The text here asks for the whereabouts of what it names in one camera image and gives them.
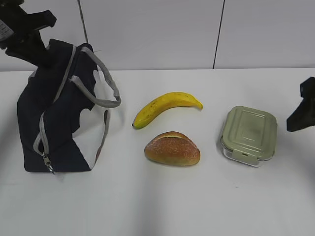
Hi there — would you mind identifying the white label tag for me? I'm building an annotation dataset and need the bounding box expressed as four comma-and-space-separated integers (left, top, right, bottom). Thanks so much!
0, 20, 14, 41

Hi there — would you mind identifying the navy blue lunch bag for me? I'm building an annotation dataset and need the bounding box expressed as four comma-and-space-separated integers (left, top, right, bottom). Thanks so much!
17, 39, 121, 173

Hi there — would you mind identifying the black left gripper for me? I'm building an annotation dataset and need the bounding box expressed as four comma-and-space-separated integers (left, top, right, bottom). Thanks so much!
0, 0, 57, 68

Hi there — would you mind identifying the yellow banana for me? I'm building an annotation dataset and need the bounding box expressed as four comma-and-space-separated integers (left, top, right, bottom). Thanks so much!
132, 92, 203, 129

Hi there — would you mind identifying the green lidded glass container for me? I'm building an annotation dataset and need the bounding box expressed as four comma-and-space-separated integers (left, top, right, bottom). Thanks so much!
219, 106, 278, 167

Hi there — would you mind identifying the brown bread roll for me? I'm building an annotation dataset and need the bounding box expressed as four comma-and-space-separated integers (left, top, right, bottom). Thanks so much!
144, 131, 201, 166

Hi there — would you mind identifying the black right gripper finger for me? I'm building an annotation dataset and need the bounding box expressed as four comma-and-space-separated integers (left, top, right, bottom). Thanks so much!
300, 77, 315, 98
286, 98, 315, 132

